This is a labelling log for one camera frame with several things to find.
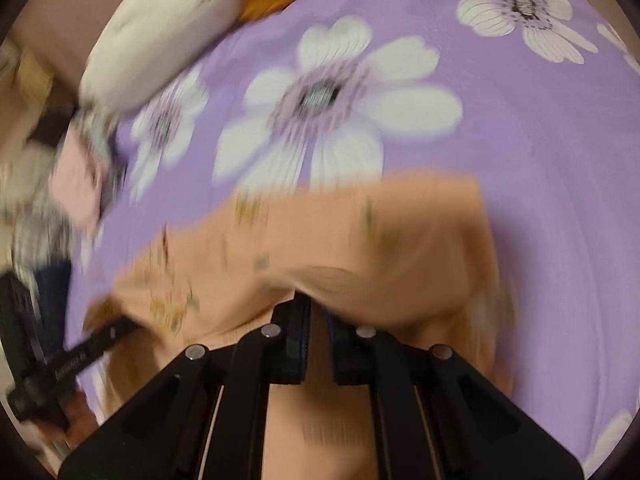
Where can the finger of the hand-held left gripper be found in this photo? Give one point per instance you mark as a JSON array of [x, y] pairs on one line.
[[112, 332]]

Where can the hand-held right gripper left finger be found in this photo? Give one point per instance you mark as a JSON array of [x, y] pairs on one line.
[[300, 340]]

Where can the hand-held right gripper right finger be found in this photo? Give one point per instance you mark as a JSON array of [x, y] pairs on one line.
[[337, 345]]

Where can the orange printed long-sleeve shirt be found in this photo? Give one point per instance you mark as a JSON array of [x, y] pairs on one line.
[[350, 240]]

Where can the navy dark cloth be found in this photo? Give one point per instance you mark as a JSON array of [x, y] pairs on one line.
[[52, 285]]

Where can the grey plaid blanket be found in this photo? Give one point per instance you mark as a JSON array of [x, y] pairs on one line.
[[40, 230]]

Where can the pink folded garment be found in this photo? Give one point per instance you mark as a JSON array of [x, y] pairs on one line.
[[80, 180]]

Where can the grey folded garment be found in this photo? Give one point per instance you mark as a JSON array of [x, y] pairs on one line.
[[100, 135]]

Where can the dark brown cloth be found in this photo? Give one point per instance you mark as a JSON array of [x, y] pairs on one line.
[[47, 132]]

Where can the purple floral bed sheet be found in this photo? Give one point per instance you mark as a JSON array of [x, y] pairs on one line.
[[500, 135]]

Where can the white goose plush toy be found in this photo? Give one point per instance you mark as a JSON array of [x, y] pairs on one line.
[[165, 25]]

